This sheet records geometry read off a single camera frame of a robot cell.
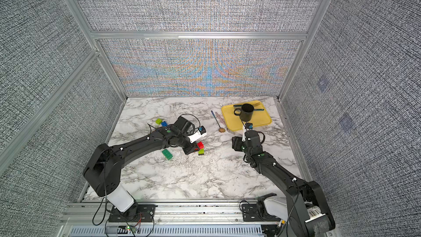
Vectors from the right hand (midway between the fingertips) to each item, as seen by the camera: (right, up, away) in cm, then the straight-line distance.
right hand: (237, 134), depth 88 cm
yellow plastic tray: (+2, +5, +19) cm, 20 cm away
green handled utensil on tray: (+15, +14, +19) cm, 28 cm away
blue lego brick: (-44, +4, +17) cm, 47 cm away
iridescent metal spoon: (-8, +1, +14) cm, 16 cm away
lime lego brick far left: (-48, +6, +18) cm, 52 cm away
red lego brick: (-19, -5, -4) cm, 20 cm away
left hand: (-20, -5, -2) cm, 21 cm away
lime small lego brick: (-19, -10, +2) cm, 22 cm away
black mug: (+8, +12, +15) cm, 20 cm away
